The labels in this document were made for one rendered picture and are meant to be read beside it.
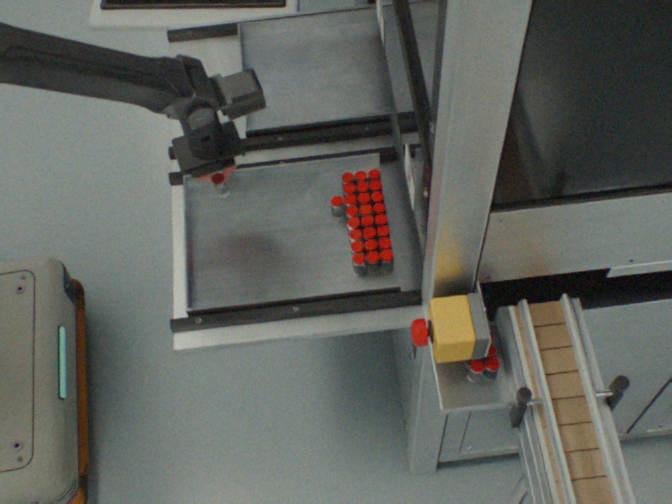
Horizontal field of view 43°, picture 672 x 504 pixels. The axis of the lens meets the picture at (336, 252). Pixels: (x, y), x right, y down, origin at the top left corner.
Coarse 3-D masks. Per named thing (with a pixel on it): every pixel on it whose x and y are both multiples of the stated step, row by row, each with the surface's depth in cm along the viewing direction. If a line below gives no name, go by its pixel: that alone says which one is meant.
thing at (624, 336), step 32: (352, 0) 217; (512, 288) 136; (544, 288) 135; (576, 288) 135; (608, 288) 135; (640, 288) 135; (608, 320) 139; (640, 320) 140; (608, 352) 151; (640, 352) 153; (608, 384) 167; (640, 384) 169; (448, 416) 172; (480, 416) 176; (640, 416) 188; (448, 448) 192; (480, 448) 196; (512, 448) 198
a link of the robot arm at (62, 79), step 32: (0, 32) 87; (32, 32) 91; (0, 64) 87; (32, 64) 90; (64, 64) 93; (96, 64) 98; (128, 64) 102; (160, 64) 107; (192, 64) 113; (96, 96) 102; (128, 96) 105; (160, 96) 108; (192, 96) 111
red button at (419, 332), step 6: (414, 324) 119; (420, 324) 119; (414, 330) 118; (420, 330) 118; (426, 330) 118; (414, 336) 119; (420, 336) 118; (426, 336) 118; (414, 342) 119; (420, 342) 118; (426, 342) 119
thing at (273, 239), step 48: (192, 192) 148; (240, 192) 147; (288, 192) 147; (336, 192) 146; (192, 240) 143; (240, 240) 142; (288, 240) 142; (336, 240) 141; (192, 288) 138; (240, 288) 138; (288, 288) 137; (336, 288) 137; (384, 288) 133
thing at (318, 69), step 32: (256, 32) 164; (288, 32) 165; (320, 32) 165; (352, 32) 164; (256, 64) 161; (288, 64) 161; (320, 64) 161; (352, 64) 160; (384, 64) 160; (288, 96) 157; (320, 96) 157; (352, 96) 156; (384, 96) 156; (256, 128) 150; (288, 128) 150; (320, 128) 151
